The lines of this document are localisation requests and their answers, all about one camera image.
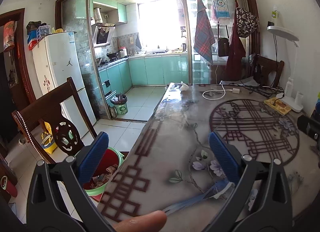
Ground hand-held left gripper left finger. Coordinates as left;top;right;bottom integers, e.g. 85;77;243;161
26;131;116;232

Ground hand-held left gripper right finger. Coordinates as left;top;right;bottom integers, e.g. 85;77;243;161
202;131;293;232

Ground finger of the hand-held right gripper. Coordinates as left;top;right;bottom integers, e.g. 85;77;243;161
297;115;320;170

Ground red bucket green rim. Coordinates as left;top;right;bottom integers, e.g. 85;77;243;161
75;147;125;196

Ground black shoulder bag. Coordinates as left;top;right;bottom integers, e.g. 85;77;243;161
217;25;229;57

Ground person's left hand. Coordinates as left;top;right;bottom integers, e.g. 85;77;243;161
112;210;167;232

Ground yellow picture book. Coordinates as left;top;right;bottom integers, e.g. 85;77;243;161
264;97;292;115

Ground yellow toy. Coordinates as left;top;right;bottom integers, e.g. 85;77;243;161
41;121;59;155

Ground green kitchen waste bin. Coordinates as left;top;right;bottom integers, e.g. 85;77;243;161
110;94;128;116

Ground slatted dark wooden chair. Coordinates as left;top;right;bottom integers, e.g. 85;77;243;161
250;54;285;88

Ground carved dark wooden chair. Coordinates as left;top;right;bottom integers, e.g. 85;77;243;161
12;77;98;165

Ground white refrigerator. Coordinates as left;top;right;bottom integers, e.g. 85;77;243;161
32;32;97;140

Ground white desk lamp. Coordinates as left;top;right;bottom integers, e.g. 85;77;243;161
267;25;304;113

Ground dark red garment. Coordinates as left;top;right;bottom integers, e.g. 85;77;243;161
224;23;247;81

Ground teal lower kitchen cabinets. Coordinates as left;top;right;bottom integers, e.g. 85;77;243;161
98;55;189;97

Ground teal kitchen cabinets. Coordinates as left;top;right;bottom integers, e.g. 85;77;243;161
92;0;127;25
98;55;189;97

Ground glass sliding door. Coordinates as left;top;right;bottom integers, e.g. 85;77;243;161
61;0;100;120

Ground black white patterned bag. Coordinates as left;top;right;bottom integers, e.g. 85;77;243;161
235;7;260;38

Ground range hood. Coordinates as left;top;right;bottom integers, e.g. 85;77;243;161
93;23;115;47

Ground plaid cloth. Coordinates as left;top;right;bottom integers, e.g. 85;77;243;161
194;0;216;65

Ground blue red box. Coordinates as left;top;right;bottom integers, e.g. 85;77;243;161
27;33;40;51

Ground blue basket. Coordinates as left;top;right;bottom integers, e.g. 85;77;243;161
37;25;50;40

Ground dark green bag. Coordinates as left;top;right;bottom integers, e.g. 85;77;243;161
27;21;42;33

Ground blue cartoon hanging organizer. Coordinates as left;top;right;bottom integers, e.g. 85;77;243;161
212;0;230;20

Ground teal upper kitchen cabinets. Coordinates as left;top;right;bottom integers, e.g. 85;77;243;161
92;0;127;25

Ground red hanging decoration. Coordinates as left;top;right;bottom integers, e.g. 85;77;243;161
4;20;16;52

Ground kitchen window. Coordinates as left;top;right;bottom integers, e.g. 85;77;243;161
137;0;187;50

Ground black power cable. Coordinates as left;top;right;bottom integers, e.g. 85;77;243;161
220;79;285;97

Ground white cable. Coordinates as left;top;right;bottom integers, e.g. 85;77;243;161
202;83;234;100

